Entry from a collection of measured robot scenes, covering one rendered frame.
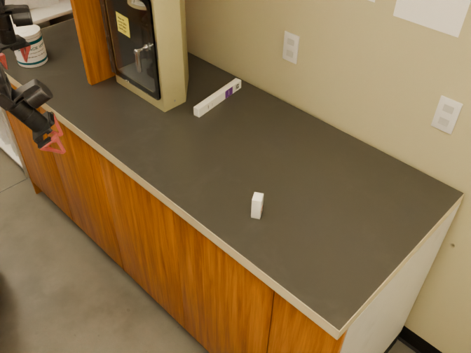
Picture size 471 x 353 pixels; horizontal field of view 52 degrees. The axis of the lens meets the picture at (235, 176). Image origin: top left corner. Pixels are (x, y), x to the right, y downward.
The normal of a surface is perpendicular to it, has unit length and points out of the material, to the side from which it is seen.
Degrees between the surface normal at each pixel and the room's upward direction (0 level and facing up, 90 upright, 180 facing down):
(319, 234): 0
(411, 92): 90
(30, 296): 0
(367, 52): 90
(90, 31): 90
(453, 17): 90
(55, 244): 0
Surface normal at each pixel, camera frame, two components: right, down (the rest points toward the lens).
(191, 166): 0.01, -0.74
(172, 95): 0.72, 0.47
